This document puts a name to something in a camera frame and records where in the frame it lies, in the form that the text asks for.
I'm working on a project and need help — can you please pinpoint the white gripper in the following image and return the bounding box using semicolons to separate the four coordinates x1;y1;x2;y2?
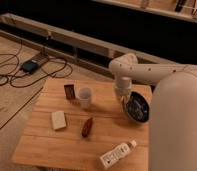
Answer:
115;77;132;109

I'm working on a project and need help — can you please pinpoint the dark ceramic bowl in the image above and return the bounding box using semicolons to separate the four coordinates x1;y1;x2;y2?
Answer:
125;91;149;123

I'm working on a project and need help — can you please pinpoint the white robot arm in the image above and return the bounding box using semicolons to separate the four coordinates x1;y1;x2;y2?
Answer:
109;53;197;171

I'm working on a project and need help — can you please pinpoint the white plastic cup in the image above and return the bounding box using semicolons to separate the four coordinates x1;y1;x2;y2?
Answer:
77;87;92;109

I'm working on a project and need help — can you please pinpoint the brown wooden oblong object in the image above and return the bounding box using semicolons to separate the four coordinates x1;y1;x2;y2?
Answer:
82;118;93;137

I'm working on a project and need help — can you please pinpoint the wooden table board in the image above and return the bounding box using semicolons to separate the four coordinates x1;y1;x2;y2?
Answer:
12;79;148;171

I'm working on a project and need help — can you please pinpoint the small dark brown box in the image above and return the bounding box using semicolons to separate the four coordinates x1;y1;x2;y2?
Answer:
64;84;75;100

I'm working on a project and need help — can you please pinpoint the white lotion bottle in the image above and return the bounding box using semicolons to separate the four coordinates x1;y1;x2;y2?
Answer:
100;140;137;169

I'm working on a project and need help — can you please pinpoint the black power adapter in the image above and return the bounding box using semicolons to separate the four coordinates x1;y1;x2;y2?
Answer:
20;60;38;73

